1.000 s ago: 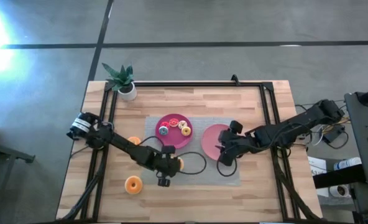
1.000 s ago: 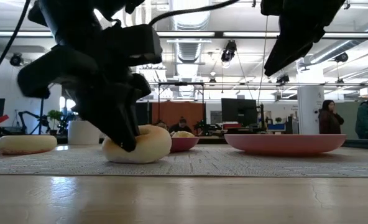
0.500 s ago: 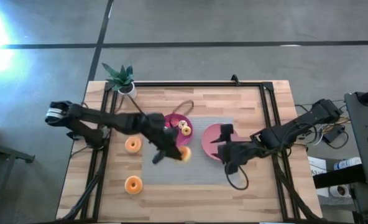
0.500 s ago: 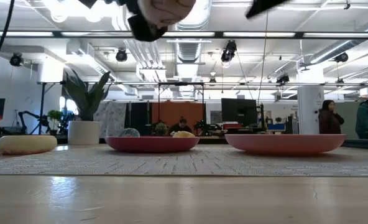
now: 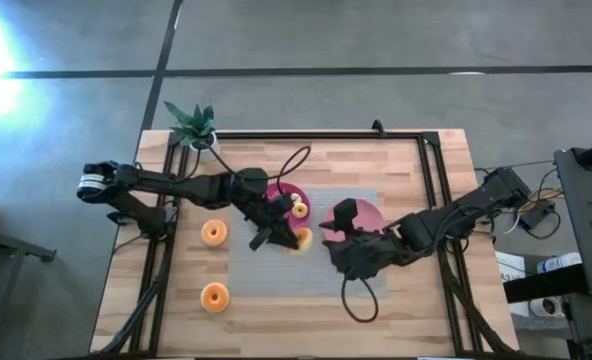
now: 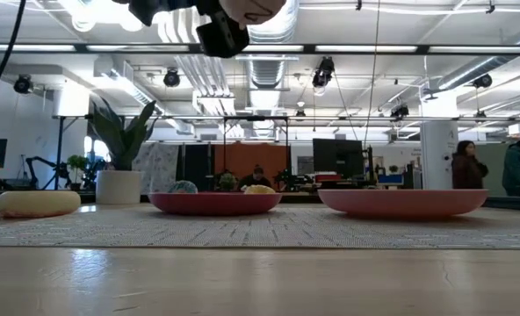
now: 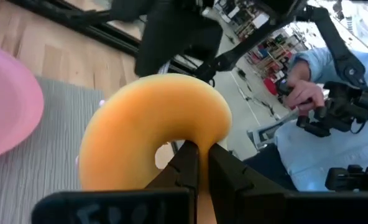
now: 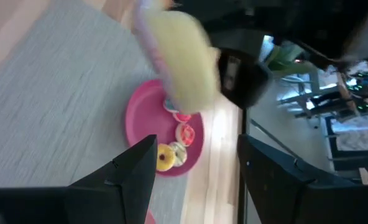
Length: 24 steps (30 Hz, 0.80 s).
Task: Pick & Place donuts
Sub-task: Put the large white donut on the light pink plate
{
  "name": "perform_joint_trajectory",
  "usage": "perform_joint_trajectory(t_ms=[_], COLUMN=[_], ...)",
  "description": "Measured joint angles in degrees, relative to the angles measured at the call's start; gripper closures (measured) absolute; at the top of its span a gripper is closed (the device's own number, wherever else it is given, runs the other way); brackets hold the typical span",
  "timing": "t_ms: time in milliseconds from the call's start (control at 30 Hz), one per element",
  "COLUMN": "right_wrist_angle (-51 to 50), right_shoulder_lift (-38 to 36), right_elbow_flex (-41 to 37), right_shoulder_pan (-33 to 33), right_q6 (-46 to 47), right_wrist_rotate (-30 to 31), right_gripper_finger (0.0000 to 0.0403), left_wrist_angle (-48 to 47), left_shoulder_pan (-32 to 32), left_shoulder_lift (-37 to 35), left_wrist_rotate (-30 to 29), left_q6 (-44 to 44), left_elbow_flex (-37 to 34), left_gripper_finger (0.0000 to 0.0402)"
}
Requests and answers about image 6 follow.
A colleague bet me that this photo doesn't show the grey woven placemat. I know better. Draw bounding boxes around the grey woven placemat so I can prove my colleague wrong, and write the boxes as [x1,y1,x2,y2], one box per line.
[0,205,520,250]

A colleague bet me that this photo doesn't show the white pillar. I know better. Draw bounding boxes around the white pillar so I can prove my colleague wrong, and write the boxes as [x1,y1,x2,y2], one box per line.
[419,94,459,190]

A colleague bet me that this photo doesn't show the pink round plate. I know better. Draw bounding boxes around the pink round plate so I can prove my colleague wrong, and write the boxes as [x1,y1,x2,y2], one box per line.
[316,188,490,219]

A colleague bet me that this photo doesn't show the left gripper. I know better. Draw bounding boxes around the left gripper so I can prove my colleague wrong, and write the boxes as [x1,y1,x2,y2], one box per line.
[114,0,250,60]

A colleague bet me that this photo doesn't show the black monitor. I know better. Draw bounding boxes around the black monitor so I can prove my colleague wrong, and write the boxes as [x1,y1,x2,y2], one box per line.
[312,138,365,179]

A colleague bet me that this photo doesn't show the small yellow frosted toy donut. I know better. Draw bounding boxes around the small yellow frosted toy donut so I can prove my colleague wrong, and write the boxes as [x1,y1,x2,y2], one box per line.
[243,183,277,196]

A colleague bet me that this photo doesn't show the small green potted plant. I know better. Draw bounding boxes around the small green potted plant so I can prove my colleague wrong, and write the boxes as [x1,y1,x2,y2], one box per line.
[66,154,89,190]

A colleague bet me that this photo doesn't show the orange partition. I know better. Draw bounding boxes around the orange partition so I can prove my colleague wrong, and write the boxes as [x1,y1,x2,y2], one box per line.
[213,142,292,190]

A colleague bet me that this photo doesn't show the silver ventilation duct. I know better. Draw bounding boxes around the silver ventilation duct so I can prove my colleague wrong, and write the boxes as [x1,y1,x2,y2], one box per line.
[246,0,300,91]

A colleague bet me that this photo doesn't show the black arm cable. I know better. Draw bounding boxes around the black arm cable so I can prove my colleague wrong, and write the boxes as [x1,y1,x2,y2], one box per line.
[0,0,27,133]

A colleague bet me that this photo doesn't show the black partition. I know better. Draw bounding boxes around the black partition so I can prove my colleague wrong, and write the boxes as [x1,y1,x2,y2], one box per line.
[183,143,215,192]

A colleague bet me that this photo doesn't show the standing person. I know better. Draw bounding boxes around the standing person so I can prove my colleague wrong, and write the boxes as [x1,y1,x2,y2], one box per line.
[451,140,490,190]

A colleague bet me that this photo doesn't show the patterned curtain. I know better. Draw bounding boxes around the patterned curtain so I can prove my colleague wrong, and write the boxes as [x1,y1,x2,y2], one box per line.
[132,142,180,194]

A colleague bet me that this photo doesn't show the green plant in white pot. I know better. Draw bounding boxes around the green plant in white pot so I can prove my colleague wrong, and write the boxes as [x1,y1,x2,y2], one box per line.
[87,97,158,205]

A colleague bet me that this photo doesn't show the seated person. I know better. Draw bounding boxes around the seated person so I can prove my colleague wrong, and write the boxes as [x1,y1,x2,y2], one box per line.
[237,164,273,192]

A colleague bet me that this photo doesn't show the magenta round plate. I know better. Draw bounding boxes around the magenta round plate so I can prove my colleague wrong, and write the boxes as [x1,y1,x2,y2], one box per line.
[148,191,284,217]

